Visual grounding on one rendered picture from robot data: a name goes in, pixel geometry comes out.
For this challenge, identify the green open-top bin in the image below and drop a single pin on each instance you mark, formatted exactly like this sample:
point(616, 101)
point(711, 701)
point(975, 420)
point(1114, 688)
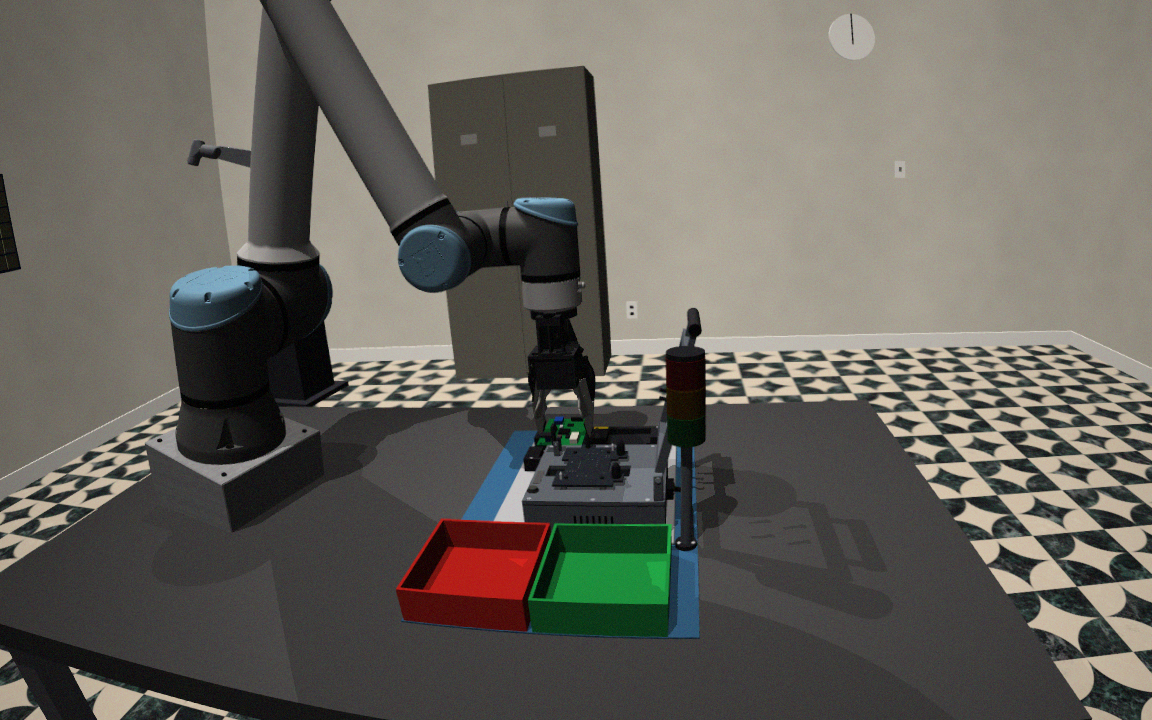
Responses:
point(611, 564)

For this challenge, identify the red bin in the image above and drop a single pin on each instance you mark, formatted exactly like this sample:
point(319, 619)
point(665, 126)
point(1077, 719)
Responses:
point(475, 559)

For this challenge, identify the green circuit board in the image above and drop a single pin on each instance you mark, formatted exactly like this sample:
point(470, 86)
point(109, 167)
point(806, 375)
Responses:
point(571, 431)

